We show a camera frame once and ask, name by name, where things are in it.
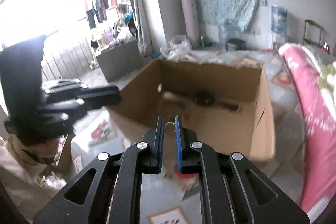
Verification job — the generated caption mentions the black watch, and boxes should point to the black watch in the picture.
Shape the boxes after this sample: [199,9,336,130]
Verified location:
[180,91,240,111]

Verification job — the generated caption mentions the dark grey cabinet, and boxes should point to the dark grey cabinet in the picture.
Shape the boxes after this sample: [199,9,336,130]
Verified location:
[96,40,143,83]

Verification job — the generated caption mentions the fruit-pattern bed sheet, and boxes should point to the fruit-pattern bed sheet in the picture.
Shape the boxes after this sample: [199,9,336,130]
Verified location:
[71,49,305,224]

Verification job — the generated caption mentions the brown cardboard box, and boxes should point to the brown cardboard box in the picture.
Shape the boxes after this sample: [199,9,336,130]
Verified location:
[108,60,276,162]

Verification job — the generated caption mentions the white plastic bag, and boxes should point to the white plastic bag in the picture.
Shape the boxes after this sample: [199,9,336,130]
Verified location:
[160,35,193,61]

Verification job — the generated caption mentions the hanging clothes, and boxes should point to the hanging clothes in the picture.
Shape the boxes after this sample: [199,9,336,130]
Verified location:
[84,0,120,30]

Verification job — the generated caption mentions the rolled pink mat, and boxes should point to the rolled pink mat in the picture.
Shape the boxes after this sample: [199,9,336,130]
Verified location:
[182,0,199,48]

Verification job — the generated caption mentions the pink floral blanket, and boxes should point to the pink floral blanket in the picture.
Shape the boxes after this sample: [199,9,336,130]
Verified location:
[278,43,335,222]

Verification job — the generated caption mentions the grey trash bin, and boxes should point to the grey trash bin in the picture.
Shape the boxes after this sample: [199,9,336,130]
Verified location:
[226,38,246,51]

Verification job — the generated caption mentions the white water dispenser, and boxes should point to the white water dispenser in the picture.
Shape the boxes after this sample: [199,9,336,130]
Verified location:
[267,32,288,51]

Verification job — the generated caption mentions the blue water jug on dispenser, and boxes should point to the blue water jug on dispenser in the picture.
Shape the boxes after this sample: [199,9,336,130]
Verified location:
[271,5,288,36]

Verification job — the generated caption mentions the wooden chair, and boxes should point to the wooden chair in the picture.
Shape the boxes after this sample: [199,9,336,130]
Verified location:
[303,19,325,48]

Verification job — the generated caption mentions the white bead bracelet in box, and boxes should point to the white bead bracelet in box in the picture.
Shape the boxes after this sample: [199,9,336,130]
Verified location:
[156,83,182,104]

